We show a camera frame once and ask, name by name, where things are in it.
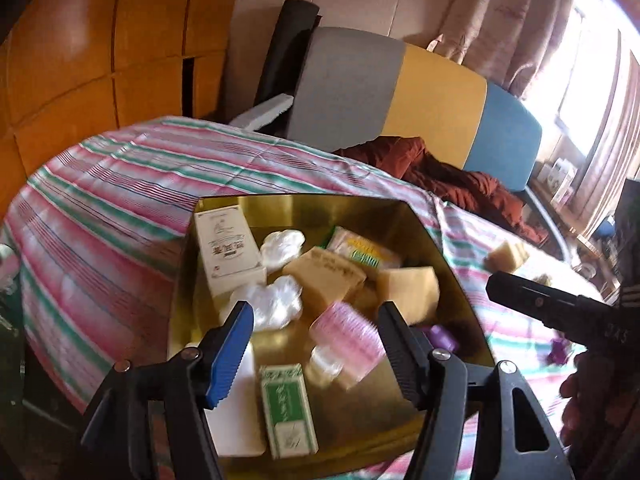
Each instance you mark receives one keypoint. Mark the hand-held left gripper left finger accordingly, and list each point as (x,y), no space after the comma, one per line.
(232,355)

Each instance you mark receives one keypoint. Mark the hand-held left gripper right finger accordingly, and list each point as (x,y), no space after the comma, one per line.
(400,355)

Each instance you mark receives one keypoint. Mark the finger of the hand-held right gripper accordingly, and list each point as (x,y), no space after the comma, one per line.
(525,300)

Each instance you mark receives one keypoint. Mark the purple plastic item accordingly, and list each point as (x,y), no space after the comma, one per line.
(440,337)

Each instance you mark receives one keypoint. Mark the pink hair roller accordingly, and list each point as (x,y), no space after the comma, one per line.
(345,340)

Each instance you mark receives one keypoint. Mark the white plastic wrap ball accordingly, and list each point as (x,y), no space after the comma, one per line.
(275,302)
(281,247)

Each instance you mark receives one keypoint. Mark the yellow sponge block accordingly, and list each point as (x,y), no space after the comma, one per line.
(407,285)

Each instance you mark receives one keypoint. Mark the green and white box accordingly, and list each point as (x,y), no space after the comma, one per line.
(287,410)

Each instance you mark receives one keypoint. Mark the green yellow snack packet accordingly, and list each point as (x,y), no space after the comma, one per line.
(367,250)

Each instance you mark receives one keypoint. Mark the gold metal tray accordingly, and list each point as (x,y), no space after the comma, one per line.
(400,230)

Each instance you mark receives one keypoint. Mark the person's right hand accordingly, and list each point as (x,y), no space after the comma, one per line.
(580,395)

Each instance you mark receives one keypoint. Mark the brown sponge block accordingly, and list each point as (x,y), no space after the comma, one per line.
(507,256)

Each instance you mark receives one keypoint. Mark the small purple plastic piece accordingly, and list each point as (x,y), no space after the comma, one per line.
(558,352)

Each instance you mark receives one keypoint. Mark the flat white box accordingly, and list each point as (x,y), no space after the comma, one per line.
(235,430)

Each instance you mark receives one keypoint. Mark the wooden shelf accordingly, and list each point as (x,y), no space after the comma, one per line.
(585,250)

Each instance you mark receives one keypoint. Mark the cream cardboard box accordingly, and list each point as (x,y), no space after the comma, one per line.
(225,250)

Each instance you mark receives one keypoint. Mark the white boxes on shelf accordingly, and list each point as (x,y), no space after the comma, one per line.
(561,180)

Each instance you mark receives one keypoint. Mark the red-brown garment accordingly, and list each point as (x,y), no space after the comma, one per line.
(450,185)

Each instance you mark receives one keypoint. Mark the beige curtain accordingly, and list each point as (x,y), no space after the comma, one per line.
(510,20)
(610,135)

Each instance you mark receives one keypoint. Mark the striped tablecloth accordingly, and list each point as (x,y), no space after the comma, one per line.
(100,210)

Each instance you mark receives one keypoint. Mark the grey yellow blue chair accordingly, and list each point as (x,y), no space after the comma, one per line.
(440,100)

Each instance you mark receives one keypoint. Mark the white foam piece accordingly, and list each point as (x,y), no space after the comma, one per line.
(262,112)

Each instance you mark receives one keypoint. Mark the black rolled mat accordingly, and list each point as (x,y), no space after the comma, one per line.
(287,50)

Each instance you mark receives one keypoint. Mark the wooden wardrobe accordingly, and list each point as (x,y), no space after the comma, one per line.
(100,60)

